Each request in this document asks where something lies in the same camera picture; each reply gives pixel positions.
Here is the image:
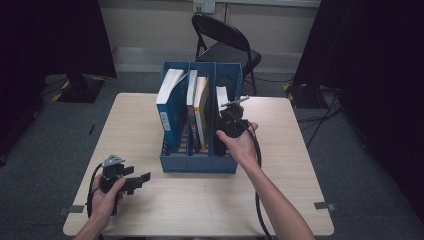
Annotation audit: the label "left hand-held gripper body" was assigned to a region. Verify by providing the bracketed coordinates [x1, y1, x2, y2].
[100, 154, 127, 194]

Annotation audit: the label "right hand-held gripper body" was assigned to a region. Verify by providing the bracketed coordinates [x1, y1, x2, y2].
[218, 95, 251, 139]

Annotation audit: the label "yellow book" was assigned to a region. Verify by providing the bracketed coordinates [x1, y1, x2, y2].
[193, 76, 211, 151]

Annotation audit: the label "blue plastic file rack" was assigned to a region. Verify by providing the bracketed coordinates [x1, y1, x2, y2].
[159, 60, 244, 174]

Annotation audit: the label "red illustrated book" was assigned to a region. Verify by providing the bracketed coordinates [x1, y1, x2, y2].
[185, 69, 201, 154]

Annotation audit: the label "blue book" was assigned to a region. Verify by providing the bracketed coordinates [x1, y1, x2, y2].
[155, 68, 189, 154]

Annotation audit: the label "person's right hand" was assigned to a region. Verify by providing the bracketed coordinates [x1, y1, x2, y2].
[215, 121, 260, 168]

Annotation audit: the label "person's left hand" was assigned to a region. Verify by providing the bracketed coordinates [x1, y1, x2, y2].
[89, 173, 128, 223]

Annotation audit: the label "grey tape strip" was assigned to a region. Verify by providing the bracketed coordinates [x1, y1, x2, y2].
[58, 204, 85, 216]
[313, 201, 337, 213]

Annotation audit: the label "black folding chair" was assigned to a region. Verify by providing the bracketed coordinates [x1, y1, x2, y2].
[191, 13, 263, 98]

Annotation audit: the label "black stand base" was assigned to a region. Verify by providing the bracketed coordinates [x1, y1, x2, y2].
[51, 73, 107, 104]
[283, 81, 331, 109]

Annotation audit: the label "black curtain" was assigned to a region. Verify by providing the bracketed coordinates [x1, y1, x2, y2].
[0, 0, 118, 158]
[293, 0, 424, 223]

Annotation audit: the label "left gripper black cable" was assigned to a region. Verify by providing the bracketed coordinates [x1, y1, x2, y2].
[85, 162, 104, 219]

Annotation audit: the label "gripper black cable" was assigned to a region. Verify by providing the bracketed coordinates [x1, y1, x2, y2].
[246, 128, 274, 240]
[85, 162, 104, 219]

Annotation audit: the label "black floor cables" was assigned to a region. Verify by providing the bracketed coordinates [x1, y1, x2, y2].
[296, 88, 344, 149]

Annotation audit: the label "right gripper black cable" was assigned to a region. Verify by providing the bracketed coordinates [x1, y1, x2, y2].
[246, 128, 274, 240]

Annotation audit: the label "white wall socket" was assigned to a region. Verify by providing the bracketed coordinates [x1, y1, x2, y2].
[193, 0, 217, 14]

